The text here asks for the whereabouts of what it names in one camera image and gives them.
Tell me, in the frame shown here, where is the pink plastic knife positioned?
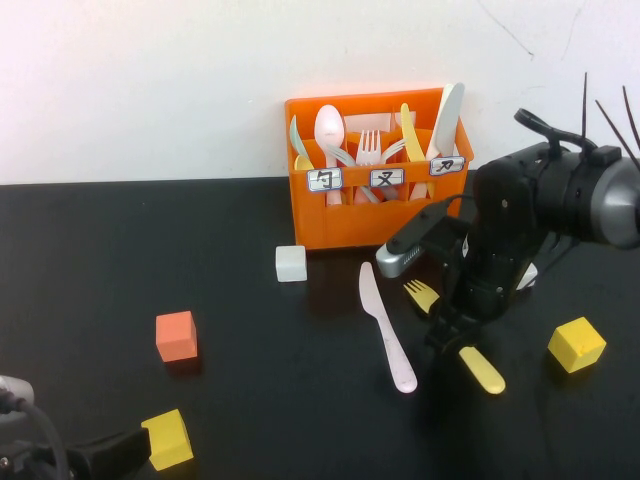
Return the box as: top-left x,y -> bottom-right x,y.
358,261 -> 419,394

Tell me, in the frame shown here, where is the yellow plastic knife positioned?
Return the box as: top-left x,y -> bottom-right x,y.
399,103 -> 436,201

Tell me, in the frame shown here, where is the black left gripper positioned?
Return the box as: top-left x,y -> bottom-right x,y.
0,428 -> 152,480

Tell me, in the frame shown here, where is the cream plastic knife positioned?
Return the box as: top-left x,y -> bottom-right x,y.
426,83 -> 454,156

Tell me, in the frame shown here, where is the yellow cube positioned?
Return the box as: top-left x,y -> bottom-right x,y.
140,408 -> 195,472
547,316 -> 608,374

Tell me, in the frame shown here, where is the grey plastic knife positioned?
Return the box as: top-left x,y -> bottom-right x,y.
437,82 -> 466,156

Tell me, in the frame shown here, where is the white usb wall charger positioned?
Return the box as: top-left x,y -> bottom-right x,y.
514,263 -> 539,291

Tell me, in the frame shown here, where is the pale green plastic spoon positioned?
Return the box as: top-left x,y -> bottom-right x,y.
289,115 -> 314,169

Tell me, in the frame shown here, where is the white spoon character label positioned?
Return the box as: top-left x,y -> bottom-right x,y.
306,167 -> 344,193

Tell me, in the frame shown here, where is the orange plastic cutlery holder crate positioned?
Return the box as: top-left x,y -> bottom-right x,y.
284,87 -> 475,251

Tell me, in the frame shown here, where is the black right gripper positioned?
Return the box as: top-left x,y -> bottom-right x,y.
424,224 -> 540,357

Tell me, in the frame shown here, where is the orange cube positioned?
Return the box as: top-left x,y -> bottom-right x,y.
155,310 -> 199,363

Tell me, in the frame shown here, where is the black right arm cable loop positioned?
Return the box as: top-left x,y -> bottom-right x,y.
514,108 -> 621,161

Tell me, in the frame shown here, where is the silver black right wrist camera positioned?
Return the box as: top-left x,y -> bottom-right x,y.
375,202 -> 472,279

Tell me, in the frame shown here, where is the white knife character label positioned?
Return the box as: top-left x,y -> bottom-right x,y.
429,156 -> 466,177

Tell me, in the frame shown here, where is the white cube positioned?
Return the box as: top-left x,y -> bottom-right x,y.
275,244 -> 309,283

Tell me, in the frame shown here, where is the white fork character label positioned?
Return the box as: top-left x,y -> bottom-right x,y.
369,168 -> 405,189

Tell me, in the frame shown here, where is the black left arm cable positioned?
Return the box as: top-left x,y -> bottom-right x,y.
0,394 -> 69,480

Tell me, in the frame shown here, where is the pink plastic spoon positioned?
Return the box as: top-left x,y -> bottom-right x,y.
314,104 -> 347,207

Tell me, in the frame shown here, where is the yellow plastic fork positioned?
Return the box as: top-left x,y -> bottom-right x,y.
402,279 -> 506,395

